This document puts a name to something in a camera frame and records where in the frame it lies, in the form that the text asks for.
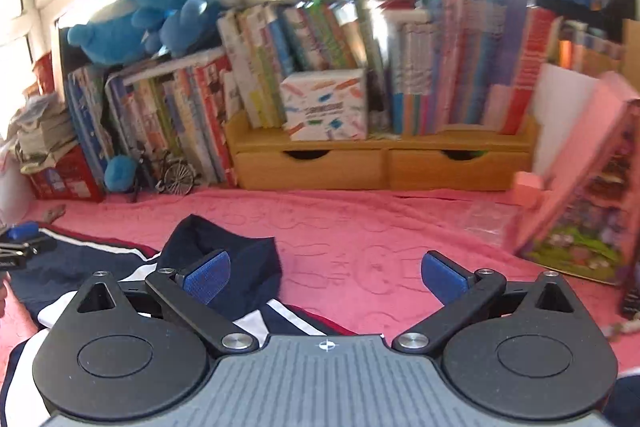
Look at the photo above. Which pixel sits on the blue Doraemon plush toy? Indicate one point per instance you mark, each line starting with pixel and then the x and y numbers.
pixel 126 31

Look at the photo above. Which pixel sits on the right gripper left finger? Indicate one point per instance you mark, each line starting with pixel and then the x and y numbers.
pixel 184 297

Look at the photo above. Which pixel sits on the row of books left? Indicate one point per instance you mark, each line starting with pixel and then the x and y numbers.
pixel 178 105

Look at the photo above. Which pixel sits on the navy white jacket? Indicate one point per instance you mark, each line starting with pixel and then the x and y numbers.
pixel 197 336

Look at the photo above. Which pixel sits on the row of books on shelf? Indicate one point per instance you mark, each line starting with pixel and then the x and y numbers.
pixel 431 65

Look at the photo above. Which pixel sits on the blue round plush pendant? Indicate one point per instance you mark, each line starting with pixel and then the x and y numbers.
pixel 119 174

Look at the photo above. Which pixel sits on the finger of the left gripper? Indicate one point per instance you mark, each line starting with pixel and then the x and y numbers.
pixel 23 232
pixel 14 256

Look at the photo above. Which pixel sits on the red plastic crate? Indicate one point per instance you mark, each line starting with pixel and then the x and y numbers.
pixel 65 175

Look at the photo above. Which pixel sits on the pink embossed table mat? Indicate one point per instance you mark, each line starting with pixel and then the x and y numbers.
pixel 352 258

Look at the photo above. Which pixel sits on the person left hand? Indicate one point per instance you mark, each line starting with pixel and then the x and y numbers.
pixel 4 292

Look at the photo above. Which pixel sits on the miniature black bicycle model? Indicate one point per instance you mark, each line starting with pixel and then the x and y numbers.
pixel 171 174

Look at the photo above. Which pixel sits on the white colourful patterned box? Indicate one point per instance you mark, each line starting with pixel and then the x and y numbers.
pixel 328 105

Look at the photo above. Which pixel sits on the stack of papers and booklets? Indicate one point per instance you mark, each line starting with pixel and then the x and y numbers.
pixel 43 133

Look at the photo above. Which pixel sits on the wooden desktop drawer shelf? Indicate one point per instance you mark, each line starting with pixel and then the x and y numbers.
pixel 464 160

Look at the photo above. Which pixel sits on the pink illustrated box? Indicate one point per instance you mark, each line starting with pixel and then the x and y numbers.
pixel 581 217

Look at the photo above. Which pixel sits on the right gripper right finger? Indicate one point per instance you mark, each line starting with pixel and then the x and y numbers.
pixel 465 297

